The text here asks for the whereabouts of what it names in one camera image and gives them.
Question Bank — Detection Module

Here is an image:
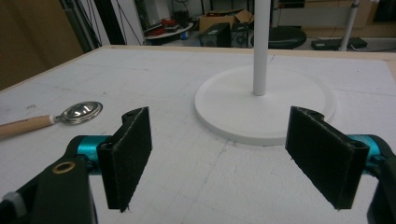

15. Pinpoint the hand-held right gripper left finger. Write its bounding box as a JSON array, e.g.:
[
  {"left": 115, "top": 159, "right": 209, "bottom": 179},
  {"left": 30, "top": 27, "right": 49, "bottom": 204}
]
[{"left": 96, "top": 106, "right": 153, "bottom": 214}]

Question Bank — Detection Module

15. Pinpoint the black round stool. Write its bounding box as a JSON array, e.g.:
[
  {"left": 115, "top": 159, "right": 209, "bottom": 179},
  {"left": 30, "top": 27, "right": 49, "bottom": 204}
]
[{"left": 250, "top": 26, "right": 308, "bottom": 50}]

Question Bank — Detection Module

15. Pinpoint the brown board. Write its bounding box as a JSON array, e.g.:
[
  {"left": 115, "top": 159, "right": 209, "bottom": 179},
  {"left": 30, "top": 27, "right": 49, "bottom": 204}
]
[{"left": 0, "top": 0, "right": 85, "bottom": 91}]

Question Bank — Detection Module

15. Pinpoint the black flat case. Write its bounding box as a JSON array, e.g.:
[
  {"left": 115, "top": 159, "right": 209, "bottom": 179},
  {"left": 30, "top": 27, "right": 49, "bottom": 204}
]
[{"left": 310, "top": 36, "right": 369, "bottom": 51}]

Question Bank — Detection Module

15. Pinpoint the white round-base stand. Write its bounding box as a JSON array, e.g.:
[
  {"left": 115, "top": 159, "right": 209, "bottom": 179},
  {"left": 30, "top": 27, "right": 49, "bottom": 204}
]
[{"left": 194, "top": 0, "right": 338, "bottom": 147}]

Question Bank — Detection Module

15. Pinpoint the open cardboard box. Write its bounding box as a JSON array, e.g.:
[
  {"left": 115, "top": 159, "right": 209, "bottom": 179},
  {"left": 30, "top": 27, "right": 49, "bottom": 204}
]
[{"left": 198, "top": 8, "right": 255, "bottom": 34}]

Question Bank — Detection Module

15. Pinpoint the red object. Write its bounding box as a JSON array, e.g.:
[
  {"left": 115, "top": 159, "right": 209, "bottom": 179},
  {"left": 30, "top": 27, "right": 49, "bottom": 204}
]
[{"left": 150, "top": 18, "right": 180, "bottom": 35}]

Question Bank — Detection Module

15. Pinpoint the white round table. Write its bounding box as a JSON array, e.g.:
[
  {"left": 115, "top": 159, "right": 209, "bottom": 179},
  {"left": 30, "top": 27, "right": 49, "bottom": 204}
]
[{"left": 146, "top": 22, "right": 194, "bottom": 41}]

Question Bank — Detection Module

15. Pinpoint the metal spoon with wooden handle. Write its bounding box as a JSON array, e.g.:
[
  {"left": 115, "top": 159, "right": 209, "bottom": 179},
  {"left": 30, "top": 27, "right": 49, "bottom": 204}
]
[{"left": 0, "top": 101, "right": 104, "bottom": 139}]

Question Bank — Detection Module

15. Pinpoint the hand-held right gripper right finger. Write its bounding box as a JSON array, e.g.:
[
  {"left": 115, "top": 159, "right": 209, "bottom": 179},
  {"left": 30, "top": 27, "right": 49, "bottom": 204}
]
[{"left": 285, "top": 105, "right": 371, "bottom": 210}]

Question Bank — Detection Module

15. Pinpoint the black computer case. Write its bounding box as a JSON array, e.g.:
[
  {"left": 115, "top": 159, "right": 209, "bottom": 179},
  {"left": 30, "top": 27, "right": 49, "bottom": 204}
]
[{"left": 199, "top": 22, "right": 233, "bottom": 49}]

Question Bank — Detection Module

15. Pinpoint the white stand pole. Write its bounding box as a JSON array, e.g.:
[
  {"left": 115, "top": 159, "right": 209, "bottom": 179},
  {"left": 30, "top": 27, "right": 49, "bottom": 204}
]
[{"left": 338, "top": 0, "right": 361, "bottom": 52}]

